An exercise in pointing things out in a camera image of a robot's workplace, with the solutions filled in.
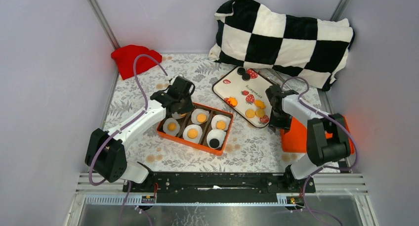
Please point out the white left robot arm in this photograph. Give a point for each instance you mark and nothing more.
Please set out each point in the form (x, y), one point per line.
(106, 152)

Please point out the orange cookie tin box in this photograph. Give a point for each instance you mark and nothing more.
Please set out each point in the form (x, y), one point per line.
(205, 128)

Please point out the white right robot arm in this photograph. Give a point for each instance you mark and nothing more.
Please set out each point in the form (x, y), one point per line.
(298, 108)

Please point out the orange tin lid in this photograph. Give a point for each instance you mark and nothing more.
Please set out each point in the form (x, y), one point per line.
(322, 138)

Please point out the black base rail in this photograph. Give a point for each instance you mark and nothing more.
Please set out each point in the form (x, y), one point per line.
(207, 187)

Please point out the metal serving tongs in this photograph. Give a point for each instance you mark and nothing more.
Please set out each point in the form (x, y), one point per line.
(272, 75)

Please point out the floral tablecloth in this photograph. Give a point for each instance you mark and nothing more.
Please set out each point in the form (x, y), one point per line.
(248, 149)

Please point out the checkered black white pillow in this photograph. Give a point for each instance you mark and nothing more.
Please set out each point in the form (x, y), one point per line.
(250, 35)

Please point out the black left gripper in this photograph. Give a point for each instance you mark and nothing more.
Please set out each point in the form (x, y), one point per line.
(189, 108)

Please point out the white strawberry tray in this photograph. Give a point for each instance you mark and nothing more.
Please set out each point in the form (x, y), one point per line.
(246, 92)

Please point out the white paper cupcake liner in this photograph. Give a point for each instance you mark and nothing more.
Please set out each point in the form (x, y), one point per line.
(192, 126)
(196, 112)
(218, 134)
(218, 118)
(166, 131)
(176, 116)

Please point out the black sandwich cookie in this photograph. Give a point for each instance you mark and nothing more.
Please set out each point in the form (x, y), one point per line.
(241, 71)
(246, 77)
(214, 143)

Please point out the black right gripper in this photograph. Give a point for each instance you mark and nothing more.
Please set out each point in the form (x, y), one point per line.
(285, 125)

